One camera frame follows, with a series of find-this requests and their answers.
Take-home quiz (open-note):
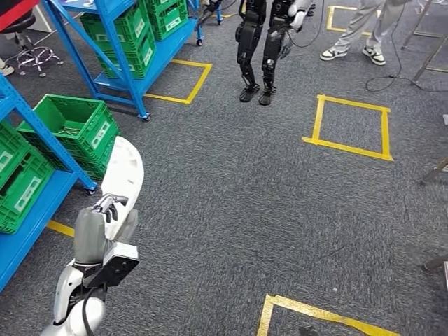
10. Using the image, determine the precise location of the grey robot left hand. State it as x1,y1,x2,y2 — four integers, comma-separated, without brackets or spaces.
74,193,140,266

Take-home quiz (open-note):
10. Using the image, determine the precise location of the white plastic car trim part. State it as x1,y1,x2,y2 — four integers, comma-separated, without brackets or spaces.
100,135,145,242

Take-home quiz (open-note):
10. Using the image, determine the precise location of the blue metal shelf rack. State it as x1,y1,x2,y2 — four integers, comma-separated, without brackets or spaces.
0,73,99,294
41,0,225,123

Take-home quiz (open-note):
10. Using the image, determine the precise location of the yellow floor tape square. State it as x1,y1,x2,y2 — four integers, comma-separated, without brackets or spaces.
46,220,75,238

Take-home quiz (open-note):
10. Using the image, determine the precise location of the green plastic crate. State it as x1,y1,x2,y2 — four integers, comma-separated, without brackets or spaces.
0,121,34,186
80,0,152,53
145,0,189,42
0,153,56,235
17,94,121,183
98,27,158,81

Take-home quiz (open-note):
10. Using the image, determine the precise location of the person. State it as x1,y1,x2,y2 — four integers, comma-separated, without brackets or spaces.
0,57,15,78
320,0,410,67

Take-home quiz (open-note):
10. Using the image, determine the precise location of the black round stool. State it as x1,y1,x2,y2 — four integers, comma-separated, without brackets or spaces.
0,13,65,78

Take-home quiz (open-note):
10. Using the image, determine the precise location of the red barrier belt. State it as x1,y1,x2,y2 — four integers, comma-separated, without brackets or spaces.
0,0,40,32

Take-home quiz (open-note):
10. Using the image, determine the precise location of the black humanoid robot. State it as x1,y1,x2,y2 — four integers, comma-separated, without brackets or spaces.
235,0,312,106

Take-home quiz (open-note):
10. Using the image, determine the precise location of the grey tripod stand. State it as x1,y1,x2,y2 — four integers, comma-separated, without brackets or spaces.
400,0,448,85

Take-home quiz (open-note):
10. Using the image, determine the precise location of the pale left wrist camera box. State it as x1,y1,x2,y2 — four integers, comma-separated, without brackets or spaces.
82,241,140,289

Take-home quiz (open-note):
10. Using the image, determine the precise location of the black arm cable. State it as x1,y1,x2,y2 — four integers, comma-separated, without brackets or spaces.
81,285,102,336

